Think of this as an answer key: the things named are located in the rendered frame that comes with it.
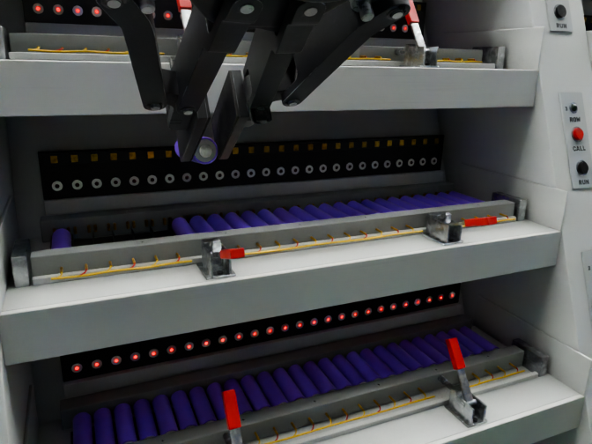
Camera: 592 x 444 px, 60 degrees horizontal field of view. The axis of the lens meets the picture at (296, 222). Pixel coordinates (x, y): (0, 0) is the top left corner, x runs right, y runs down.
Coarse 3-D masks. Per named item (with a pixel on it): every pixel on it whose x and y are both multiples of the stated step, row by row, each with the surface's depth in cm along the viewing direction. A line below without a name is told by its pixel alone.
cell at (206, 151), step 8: (176, 144) 39; (200, 144) 35; (208, 144) 35; (216, 144) 35; (176, 152) 40; (200, 152) 34; (208, 152) 35; (216, 152) 35; (192, 160) 36; (200, 160) 35; (208, 160) 35
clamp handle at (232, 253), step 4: (212, 240) 47; (220, 240) 47; (212, 244) 47; (216, 244) 47; (220, 244) 47; (212, 248) 47; (216, 248) 47; (220, 248) 48; (232, 248) 42; (236, 248) 41; (240, 248) 41; (212, 252) 47; (216, 252) 46; (220, 252) 44; (224, 252) 43; (228, 252) 41; (232, 252) 41; (236, 252) 41; (240, 252) 41; (244, 252) 41; (212, 256) 47; (220, 256) 44; (224, 256) 43; (228, 256) 42; (232, 256) 41; (236, 256) 41; (240, 256) 41; (244, 256) 41
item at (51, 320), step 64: (192, 192) 62; (256, 192) 66; (512, 192) 69; (0, 256) 42; (256, 256) 52; (320, 256) 53; (384, 256) 53; (448, 256) 56; (512, 256) 60; (0, 320) 40; (64, 320) 42; (128, 320) 44; (192, 320) 46
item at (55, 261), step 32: (288, 224) 55; (320, 224) 55; (352, 224) 57; (384, 224) 59; (416, 224) 60; (32, 256) 45; (64, 256) 46; (96, 256) 47; (128, 256) 48; (160, 256) 49
